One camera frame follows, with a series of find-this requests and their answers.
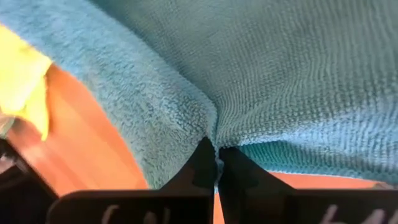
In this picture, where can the yellow microfiber towel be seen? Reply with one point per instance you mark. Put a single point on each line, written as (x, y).
(18, 77)

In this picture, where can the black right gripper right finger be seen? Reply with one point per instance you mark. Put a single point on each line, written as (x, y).
(242, 180)

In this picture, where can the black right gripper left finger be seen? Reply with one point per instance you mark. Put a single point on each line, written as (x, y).
(192, 177)

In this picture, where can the teal microfiber towel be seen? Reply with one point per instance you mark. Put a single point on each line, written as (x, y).
(280, 62)

